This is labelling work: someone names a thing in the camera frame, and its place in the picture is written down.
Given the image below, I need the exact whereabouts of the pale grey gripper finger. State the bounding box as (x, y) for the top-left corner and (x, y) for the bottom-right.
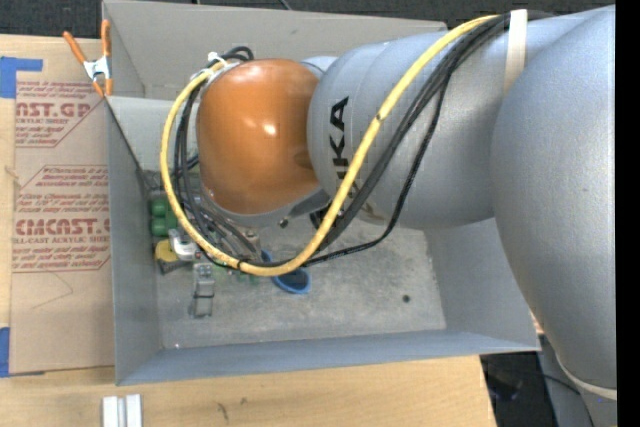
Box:
(191, 262), (217, 319)

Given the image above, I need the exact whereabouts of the blue cup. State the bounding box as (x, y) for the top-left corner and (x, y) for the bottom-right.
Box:
(259, 248), (312, 295)

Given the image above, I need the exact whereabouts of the green plastic toy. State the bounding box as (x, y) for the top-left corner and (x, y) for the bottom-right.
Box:
(149, 197), (178, 238)

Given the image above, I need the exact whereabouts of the grey metal bin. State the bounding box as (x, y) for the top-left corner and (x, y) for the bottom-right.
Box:
(101, 0), (542, 387)

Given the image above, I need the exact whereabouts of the brown cardboard board, red print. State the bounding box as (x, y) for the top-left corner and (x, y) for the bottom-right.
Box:
(0, 33), (117, 377)

